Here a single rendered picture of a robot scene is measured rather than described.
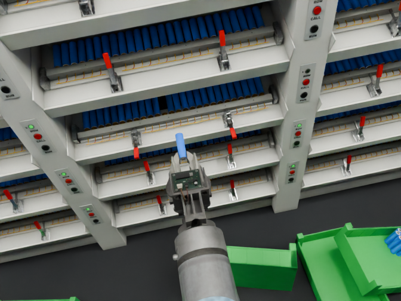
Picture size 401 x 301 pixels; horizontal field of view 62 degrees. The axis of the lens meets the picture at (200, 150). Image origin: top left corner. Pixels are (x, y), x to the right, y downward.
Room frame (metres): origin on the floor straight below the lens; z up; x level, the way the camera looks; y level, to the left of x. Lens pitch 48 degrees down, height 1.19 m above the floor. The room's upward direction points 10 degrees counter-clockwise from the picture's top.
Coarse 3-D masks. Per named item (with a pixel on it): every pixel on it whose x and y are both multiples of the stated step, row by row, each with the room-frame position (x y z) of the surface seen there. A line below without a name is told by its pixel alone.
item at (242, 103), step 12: (264, 96) 0.72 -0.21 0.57; (204, 108) 0.72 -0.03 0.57; (216, 108) 0.71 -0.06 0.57; (228, 108) 0.71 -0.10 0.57; (264, 108) 0.70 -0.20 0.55; (144, 120) 0.71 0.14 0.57; (156, 120) 0.70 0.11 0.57; (168, 120) 0.70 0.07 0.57; (180, 120) 0.70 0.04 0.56; (204, 120) 0.69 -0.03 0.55; (84, 132) 0.70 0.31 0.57; (96, 132) 0.70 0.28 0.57; (108, 132) 0.69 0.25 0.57; (120, 132) 0.70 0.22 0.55; (144, 132) 0.69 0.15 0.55
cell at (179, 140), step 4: (176, 136) 0.55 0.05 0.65; (180, 136) 0.54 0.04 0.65; (176, 140) 0.54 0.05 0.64; (180, 140) 0.53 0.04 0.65; (180, 144) 0.52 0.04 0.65; (180, 148) 0.51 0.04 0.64; (184, 148) 0.52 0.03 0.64; (180, 152) 0.50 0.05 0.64; (184, 152) 0.50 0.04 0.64; (180, 156) 0.49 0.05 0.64; (184, 156) 0.49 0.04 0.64
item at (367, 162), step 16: (384, 144) 0.77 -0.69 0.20; (400, 144) 0.76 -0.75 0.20; (320, 160) 0.75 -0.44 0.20; (336, 160) 0.75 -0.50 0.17; (352, 160) 0.75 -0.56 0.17; (368, 160) 0.73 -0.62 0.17; (384, 160) 0.73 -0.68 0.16; (400, 160) 0.72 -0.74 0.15; (304, 176) 0.72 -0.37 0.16; (320, 176) 0.71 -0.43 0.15; (336, 176) 0.70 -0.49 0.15; (352, 176) 0.69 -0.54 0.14
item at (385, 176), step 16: (368, 176) 0.74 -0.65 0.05; (384, 176) 0.73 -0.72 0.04; (400, 176) 0.74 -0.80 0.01; (304, 192) 0.72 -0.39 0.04; (320, 192) 0.72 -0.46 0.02; (224, 208) 0.70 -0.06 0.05; (240, 208) 0.71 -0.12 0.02; (144, 224) 0.69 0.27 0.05; (160, 224) 0.69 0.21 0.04; (176, 224) 0.69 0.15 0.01; (80, 240) 0.67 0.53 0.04; (0, 256) 0.66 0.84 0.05; (16, 256) 0.66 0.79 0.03
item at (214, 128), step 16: (272, 80) 0.78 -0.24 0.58; (272, 96) 0.72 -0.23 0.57; (80, 112) 0.78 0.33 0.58; (176, 112) 0.74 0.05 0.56; (240, 112) 0.71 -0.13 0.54; (256, 112) 0.70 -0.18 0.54; (272, 112) 0.69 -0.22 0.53; (80, 128) 0.73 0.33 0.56; (160, 128) 0.70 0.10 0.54; (176, 128) 0.69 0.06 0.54; (192, 128) 0.68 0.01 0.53; (208, 128) 0.68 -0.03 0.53; (224, 128) 0.67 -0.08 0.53; (240, 128) 0.67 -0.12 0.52; (256, 128) 0.68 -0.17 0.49; (80, 144) 0.69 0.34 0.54; (96, 144) 0.68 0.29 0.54; (112, 144) 0.67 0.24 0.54; (128, 144) 0.67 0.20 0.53; (144, 144) 0.66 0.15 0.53; (160, 144) 0.66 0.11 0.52; (176, 144) 0.67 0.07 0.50; (80, 160) 0.64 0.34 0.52; (96, 160) 0.65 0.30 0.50
